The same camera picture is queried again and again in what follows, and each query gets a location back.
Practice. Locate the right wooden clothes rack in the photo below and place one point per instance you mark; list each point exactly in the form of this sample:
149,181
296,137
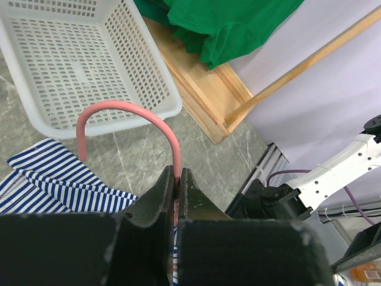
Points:
217,99

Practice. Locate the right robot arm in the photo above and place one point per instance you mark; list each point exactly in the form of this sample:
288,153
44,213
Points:
298,198

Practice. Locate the pink hanger with blue top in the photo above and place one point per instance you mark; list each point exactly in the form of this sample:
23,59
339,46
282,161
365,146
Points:
137,110

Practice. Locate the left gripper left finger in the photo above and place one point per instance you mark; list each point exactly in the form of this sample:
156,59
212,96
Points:
145,240

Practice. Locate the aluminium frame rail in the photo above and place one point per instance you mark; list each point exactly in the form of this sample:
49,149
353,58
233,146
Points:
272,160

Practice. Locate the blue white striped tank top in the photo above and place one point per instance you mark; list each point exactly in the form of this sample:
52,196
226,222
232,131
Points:
59,222

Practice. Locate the green t-shirt front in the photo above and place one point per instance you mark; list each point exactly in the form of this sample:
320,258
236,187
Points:
221,30

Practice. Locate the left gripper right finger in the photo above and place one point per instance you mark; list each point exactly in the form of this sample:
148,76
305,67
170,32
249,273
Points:
193,203

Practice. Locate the white plastic perforated basket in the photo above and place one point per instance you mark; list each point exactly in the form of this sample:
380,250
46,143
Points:
64,56

